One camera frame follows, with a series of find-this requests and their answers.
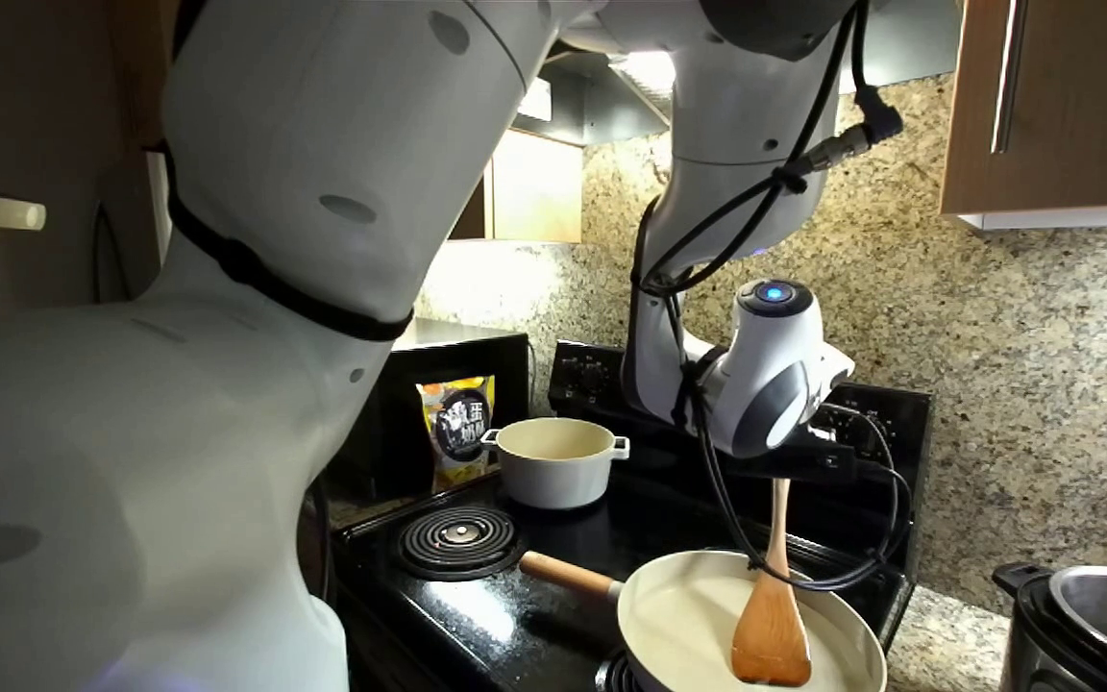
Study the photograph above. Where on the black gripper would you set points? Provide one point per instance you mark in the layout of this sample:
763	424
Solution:
817	460

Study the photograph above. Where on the wooden spoon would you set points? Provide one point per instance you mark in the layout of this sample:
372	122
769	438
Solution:
769	642

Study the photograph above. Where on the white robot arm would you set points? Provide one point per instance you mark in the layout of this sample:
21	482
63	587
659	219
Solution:
157	456

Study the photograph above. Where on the stainless pressure cooker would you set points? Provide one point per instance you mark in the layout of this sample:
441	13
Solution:
1058	629

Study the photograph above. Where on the front left coil burner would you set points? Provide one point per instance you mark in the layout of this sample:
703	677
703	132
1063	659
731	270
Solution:
458	543

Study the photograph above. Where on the black electric stove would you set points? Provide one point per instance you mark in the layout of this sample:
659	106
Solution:
511	633

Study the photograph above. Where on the cream frying pan wooden handle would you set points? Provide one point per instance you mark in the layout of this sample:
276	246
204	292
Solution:
677	623

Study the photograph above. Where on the cream pot with handles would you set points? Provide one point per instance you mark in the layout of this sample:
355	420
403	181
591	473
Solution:
557	464

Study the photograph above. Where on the right wooden wall cabinet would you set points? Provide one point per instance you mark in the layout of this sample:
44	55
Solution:
1028	140

